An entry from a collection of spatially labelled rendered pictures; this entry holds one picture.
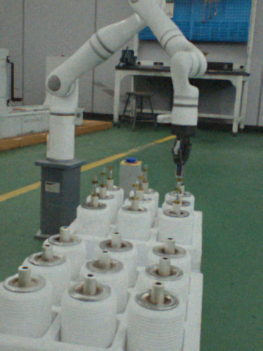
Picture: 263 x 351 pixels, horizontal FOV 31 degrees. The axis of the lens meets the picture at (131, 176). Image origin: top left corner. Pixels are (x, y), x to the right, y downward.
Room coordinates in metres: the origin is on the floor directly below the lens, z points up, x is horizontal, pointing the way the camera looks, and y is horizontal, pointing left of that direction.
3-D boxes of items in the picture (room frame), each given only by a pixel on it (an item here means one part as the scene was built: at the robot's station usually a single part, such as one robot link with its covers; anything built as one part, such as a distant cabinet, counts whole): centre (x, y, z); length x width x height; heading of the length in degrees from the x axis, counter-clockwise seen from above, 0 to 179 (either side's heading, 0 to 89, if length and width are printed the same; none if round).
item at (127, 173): (1.72, 0.01, 0.16); 0.07 x 0.07 x 0.31; 82
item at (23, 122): (4.62, 1.08, 0.45); 1.51 x 0.57 x 0.74; 160
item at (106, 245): (1.00, 0.03, 0.25); 0.08 x 0.08 x 0.01
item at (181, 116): (1.41, -0.13, 0.52); 0.11 x 0.09 x 0.06; 67
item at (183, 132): (1.40, -0.14, 0.45); 0.08 x 0.08 x 0.09
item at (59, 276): (0.90, 0.16, 0.16); 0.10 x 0.10 x 0.18
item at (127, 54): (6.13, 0.12, 0.87); 0.41 x 0.17 x 0.25; 160
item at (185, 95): (1.40, -0.14, 0.62); 0.09 x 0.07 x 0.15; 122
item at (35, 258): (0.90, 0.16, 0.25); 0.08 x 0.08 x 0.01
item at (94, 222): (1.32, 0.10, 0.16); 0.10 x 0.10 x 0.18
